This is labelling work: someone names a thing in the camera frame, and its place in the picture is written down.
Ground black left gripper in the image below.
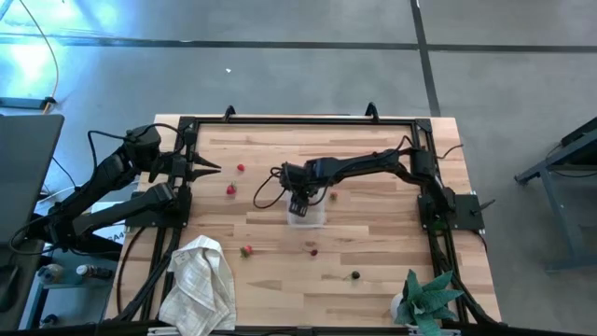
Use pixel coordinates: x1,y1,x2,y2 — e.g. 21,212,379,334
160,130,221,184

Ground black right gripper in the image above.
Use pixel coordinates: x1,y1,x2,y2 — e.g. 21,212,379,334
281,158,335,218

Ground clear plastic tupperware container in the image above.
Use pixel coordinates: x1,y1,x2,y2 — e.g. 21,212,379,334
286,201,327,230

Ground white printed paper box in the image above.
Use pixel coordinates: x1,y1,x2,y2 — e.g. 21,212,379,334
90,190,136,245

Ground white checked cloth towel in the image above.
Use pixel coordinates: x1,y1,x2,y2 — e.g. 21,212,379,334
158,234,237,333

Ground white plant pot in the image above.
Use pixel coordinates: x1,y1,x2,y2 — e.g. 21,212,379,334
390,292,407,324

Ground dark bottle with white cap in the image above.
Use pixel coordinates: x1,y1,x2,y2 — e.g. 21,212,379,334
76,263,114,281

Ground green artificial plant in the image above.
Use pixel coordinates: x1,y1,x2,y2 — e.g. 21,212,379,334
395,269,465,336

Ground dark grey flat panel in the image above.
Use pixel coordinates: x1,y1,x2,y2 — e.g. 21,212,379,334
0,114,65,244

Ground small bottle with pale cap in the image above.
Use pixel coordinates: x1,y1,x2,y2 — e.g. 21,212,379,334
37,263,65,286

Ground blue grey shelf cart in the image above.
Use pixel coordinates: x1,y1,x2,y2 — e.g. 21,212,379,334
18,259,118,330

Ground black floor box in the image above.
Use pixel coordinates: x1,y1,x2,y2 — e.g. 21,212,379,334
0,96,58,111

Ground dark grey metal bench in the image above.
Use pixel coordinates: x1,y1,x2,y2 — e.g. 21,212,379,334
514,116,597,274

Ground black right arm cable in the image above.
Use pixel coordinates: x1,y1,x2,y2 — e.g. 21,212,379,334
253,167,288,210

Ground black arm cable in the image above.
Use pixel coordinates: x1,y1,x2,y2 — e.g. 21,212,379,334
87,122,187,170
253,167,288,210

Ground black aluminium table frame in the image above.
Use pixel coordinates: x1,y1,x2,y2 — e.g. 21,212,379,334
114,115,500,336

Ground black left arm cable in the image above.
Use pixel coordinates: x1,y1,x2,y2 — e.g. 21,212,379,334
87,122,187,170

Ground white floor cable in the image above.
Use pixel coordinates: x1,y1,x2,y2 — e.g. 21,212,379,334
39,186,80,203

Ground yellow cable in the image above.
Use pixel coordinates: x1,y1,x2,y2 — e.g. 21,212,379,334
17,0,61,115

